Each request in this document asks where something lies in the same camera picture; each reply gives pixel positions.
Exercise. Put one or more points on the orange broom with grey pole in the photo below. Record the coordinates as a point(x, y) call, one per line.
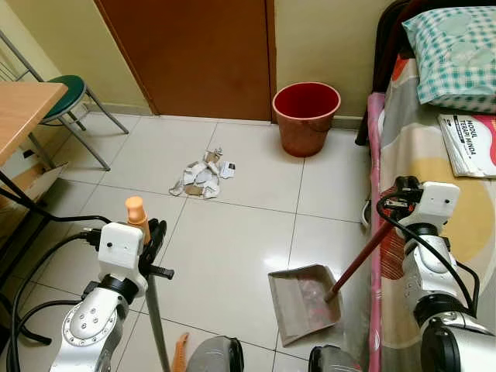
point(138, 213)

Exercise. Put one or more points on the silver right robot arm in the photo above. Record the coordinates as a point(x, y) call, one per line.
point(434, 271)

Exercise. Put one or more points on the bed with patterned sheet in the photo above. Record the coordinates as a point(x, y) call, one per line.
point(418, 155)

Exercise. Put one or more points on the crumpled white paper scraps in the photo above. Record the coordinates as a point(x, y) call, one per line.
point(203, 184)

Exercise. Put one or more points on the red and white book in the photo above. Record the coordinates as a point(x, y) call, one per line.
point(473, 143)

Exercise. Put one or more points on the brown cardboard scrap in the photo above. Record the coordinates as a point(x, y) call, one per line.
point(211, 157)

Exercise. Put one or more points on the white printed label scrap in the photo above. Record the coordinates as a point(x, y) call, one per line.
point(227, 168)

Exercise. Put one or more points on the grey left robot leg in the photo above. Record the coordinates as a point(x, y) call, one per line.
point(217, 356)

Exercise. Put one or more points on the grey robot leg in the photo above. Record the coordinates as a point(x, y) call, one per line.
point(333, 360)
point(217, 356)

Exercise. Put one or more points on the red plastic bucket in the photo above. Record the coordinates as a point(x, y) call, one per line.
point(304, 128)

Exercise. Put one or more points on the green checked pillow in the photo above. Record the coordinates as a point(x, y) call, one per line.
point(457, 54)

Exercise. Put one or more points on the brown cardboard box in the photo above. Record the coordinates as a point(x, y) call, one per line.
point(27, 182)

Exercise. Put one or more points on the grey right robot leg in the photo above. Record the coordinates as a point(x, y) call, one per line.
point(333, 360)

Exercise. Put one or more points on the brown wooden door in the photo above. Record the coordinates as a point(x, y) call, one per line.
point(194, 54)

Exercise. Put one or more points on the light wooden table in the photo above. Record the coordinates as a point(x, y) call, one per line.
point(19, 108)

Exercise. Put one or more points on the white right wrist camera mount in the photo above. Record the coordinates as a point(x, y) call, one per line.
point(440, 203)

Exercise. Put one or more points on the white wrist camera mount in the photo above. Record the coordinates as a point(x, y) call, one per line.
point(120, 248)
point(440, 203)

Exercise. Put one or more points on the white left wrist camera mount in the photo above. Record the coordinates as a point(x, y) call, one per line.
point(120, 248)

